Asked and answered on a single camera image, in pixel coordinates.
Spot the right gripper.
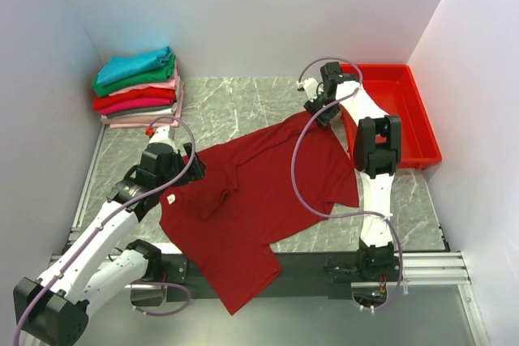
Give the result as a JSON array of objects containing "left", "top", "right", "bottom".
[{"left": 303, "top": 91, "right": 341, "bottom": 130}]

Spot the dark red t-shirt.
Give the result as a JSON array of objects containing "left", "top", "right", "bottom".
[{"left": 160, "top": 112, "right": 359, "bottom": 314}]

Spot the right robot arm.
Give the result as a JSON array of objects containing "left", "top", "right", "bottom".
[{"left": 298, "top": 57, "right": 402, "bottom": 280}]

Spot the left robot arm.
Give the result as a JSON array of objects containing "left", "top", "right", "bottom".
[{"left": 12, "top": 140, "right": 205, "bottom": 345}]

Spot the pink bottom folded t-shirt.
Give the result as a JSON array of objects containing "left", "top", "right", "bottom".
[{"left": 105, "top": 80, "right": 185, "bottom": 128}]

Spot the red folded t-shirt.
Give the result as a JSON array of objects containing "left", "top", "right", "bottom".
[{"left": 92, "top": 88, "right": 176, "bottom": 112}]

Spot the red plastic bin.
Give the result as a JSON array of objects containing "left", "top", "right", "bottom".
[{"left": 338, "top": 63, "right": 442, "bottom": 171}]

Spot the light pink folded t-shirt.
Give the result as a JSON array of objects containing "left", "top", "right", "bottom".
[{"left": 109, "top": 67, "right": 180, "bottom": 96}]

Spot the green folded t-shirt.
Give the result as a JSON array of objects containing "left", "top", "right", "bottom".
[{"left": 91, "top": 54, "right": 176, "bottom": 97}]

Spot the dark grey folded t-shirt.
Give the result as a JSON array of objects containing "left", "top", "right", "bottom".
[{"left": 105, "top": 106, "right": 174, "bottom": 117}]

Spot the turquoise folded t-shirt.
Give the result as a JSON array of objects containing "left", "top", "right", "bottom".
[{"left": 97, "top": 46, "right": 173, "bottom": 86}]

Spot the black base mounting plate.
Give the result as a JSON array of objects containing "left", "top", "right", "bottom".
[{"left": 153, "top": 251, "right": 401, "bottom": 306}]

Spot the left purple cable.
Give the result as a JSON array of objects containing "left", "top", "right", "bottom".
[{"left": 11, "top": 115, "right": 198, "bottom": 346}]

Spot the purple cable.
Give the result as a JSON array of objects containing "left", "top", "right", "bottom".
[
  {"left": 11, "top": 115, "right": 198, "bottom": 346},
  {"left": 290, "top": 57, "right": 405, "bottom": 317}
]

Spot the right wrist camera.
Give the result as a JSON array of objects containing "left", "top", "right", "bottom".
[{"left": 297, "top": 78, "right": 319, "bottom": 101}]

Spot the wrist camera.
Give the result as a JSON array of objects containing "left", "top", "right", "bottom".
[
  {"left": 145, "top": 125, "right": 176, "bottom": 149},
  {"left": 297, "top": 78, "right": 319, "bottom": 101}
]

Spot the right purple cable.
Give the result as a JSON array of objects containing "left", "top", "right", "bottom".
[{"left": 290, "top": 57, "right": 405, "bottom": 317}]

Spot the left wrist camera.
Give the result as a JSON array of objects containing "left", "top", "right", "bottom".
[{"left": 145, "top": 125, "right": 176, "bottom": 149}]

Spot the aluminium rail frame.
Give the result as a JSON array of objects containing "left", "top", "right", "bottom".
[{"left": 66, "top": 126, "right": 470, "bottom": 286}]

